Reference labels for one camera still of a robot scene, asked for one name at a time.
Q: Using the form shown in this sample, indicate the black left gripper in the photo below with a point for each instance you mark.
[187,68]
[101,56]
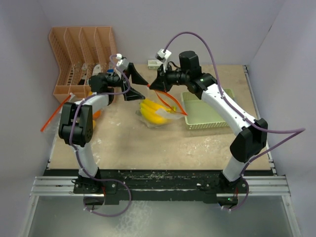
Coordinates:
[136,78]

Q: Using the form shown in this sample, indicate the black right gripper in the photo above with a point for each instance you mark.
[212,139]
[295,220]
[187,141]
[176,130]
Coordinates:
[161,83]

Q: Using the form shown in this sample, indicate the yellow banana bunch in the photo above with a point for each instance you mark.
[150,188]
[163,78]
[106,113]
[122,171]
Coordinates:
[148,110]

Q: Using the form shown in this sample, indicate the clear zip bag orange zipper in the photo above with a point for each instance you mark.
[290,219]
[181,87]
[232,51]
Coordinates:
[52,124]

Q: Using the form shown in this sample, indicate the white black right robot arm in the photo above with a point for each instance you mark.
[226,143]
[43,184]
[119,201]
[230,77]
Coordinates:
[251,137]

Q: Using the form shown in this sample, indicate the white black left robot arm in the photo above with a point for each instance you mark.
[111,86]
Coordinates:
[76,122]

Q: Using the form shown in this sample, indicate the small white green box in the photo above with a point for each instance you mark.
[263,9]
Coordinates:
[153,64]

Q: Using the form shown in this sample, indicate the white ribbed item in organizer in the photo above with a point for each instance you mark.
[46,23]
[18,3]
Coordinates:
[93,70]

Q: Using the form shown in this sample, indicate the pale green perforated basket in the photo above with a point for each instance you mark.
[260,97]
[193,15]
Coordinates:
[199,114]

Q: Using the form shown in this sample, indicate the peach plastic desk organizer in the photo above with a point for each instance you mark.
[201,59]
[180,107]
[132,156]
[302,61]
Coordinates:
[75,49]

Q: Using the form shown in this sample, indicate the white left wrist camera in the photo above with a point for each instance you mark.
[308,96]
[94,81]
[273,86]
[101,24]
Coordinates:
[122,62]

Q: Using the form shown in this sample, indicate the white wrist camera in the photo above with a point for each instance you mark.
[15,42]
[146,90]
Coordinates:
[163,56]
[122,62]

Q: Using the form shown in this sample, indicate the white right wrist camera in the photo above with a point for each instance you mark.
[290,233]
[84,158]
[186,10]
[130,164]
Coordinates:
[163,56]

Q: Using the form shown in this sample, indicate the black front mounting rail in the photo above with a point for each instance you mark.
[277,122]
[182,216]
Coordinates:
[113,186]

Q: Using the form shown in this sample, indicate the aluminium frame rail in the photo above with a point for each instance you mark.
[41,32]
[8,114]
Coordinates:
[121,142]

